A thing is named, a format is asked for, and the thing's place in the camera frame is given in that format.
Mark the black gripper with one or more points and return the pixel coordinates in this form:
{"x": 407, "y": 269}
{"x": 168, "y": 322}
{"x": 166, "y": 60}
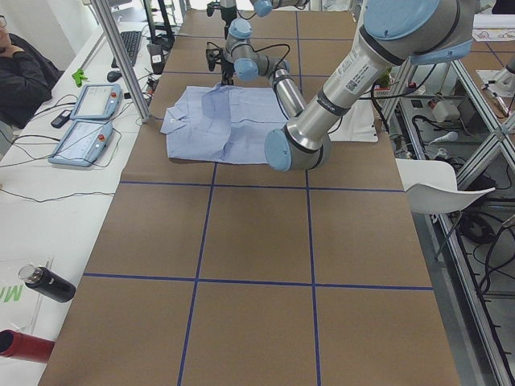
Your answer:
{"x": 227, "y": 67}

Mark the blue striped button shirt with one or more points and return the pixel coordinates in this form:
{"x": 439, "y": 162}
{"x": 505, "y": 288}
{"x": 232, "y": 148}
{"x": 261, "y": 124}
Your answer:
{"x": 226, "y": 124}

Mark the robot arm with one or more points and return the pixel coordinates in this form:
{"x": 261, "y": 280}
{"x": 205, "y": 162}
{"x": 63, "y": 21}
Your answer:
{"x": 391, "y": 32}
{"x": 229, "y": 12}

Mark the black keyboard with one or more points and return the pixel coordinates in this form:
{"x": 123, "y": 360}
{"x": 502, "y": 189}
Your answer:
{"x": 132, "y": 41}

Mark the black computer mouse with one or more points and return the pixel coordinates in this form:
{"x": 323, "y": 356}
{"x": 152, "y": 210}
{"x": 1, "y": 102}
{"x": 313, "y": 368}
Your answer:
{"x": 113, "y": 76}

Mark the upper teach pendant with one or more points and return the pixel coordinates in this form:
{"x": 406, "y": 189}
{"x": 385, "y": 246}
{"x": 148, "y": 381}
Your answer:
{"x": 97, "y": 102}

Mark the teach pendant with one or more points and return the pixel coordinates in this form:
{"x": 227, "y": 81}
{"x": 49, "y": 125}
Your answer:
{"x": 82, "y": 144}
{"x": 97, "y": 102}

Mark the green plastic clip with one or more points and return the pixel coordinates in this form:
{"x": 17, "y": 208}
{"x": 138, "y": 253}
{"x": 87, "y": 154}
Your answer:
{"x": 79, "y": 77}

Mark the lower teach pendant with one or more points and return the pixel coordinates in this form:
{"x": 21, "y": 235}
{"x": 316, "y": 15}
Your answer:
{"x": 82, "y": 144}

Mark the black mobile phone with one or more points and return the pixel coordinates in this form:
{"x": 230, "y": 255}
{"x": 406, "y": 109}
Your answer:
{"x": 59, "y": 121}

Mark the seated person in black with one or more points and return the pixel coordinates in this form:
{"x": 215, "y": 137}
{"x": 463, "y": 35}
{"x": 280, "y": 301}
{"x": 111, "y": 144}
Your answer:
{"x": 27, "y": 78}

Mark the black water bottle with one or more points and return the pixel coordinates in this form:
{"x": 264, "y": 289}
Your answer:
{"x": 47, "y": 283}

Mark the red cylinder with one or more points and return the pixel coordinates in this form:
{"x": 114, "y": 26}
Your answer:
{"x": 16, "y": 345}

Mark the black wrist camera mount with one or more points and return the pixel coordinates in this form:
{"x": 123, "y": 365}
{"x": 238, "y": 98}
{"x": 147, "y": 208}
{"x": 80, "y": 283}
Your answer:
{"x": 214, "y": 55}

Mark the aluminium frame post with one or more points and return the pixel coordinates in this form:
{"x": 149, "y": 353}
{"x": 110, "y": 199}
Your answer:
{"x": 109, "y": 26}

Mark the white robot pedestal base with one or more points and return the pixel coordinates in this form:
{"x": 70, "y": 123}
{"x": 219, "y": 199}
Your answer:
{"x": 357, "y": 125}

